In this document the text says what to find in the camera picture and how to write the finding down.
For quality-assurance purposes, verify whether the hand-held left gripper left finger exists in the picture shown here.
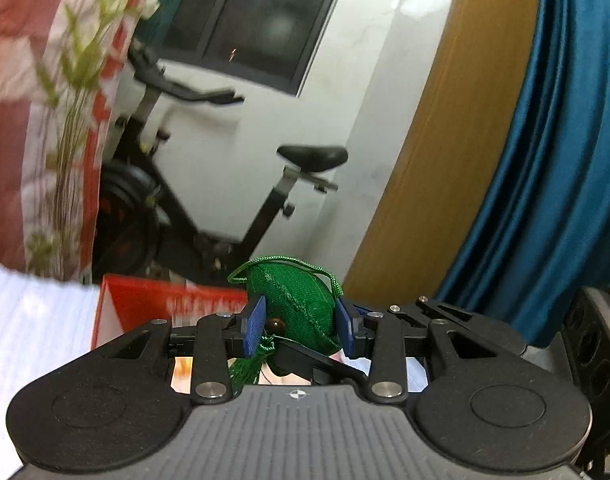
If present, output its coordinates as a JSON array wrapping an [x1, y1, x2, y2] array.
[[92, 296, 268, 406]]

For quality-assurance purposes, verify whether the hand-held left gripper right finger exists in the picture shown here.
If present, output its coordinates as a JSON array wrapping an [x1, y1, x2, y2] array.
[[334, 299, 490, 406]]

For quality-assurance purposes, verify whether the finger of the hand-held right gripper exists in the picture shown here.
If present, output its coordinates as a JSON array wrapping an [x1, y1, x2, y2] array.
[[272, 337, 367, 386], [389, 296, 528, 358]]

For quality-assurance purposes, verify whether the green drawstring pouch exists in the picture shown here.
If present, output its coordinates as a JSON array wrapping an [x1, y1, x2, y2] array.
[[226, 256, 345, 393]]

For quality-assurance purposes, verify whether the red strawberry print cardboard box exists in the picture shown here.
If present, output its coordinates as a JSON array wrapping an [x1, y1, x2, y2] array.
[[90, 274, 431, 396]]

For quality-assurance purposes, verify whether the black exercise bike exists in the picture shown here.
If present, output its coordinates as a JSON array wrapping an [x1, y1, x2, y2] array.
[[92, 37, 350, 286]]

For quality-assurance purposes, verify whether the wooden door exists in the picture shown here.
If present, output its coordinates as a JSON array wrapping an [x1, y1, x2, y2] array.
[[342, 0, 543, 301]]

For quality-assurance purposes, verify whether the blue curtain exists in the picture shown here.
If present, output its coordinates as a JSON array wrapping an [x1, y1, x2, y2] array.
[[435, 0, 610, 348]]

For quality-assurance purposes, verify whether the dark window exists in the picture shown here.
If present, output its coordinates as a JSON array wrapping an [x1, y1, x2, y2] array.
[[150, 0, 353, 98]]

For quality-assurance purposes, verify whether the red floral print curtain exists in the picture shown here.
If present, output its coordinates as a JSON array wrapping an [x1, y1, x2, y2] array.
[[0, 0, 161, 283]]

